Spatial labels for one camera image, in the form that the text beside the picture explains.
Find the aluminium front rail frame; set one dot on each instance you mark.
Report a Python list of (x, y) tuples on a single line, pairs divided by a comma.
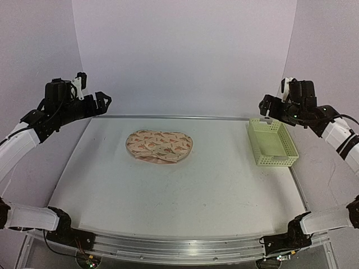
[(102, 250)]

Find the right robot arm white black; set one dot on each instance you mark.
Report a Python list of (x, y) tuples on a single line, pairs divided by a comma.
[(333, 128)]

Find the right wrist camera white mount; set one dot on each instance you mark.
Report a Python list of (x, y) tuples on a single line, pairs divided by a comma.
[(284, 87)]

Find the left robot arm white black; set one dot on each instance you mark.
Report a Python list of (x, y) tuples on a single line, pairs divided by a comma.
[(34, 129)]

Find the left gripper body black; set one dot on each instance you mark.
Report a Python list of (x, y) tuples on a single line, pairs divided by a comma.
[(67, 111)]

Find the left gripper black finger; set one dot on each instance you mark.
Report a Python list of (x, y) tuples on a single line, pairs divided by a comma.
[(102, 98), (101, 106)]

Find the light green plastic basket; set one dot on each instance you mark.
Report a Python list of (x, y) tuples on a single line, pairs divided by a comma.
[(271, 143)]

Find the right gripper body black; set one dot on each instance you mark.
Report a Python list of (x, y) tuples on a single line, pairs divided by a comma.
[(293, 115)]

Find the floral mesh laundry bag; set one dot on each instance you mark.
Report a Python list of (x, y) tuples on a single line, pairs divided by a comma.
[(159, 147)]

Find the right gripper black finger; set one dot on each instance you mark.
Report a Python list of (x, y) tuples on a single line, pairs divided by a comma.
[(264, 108), (268, 99)]

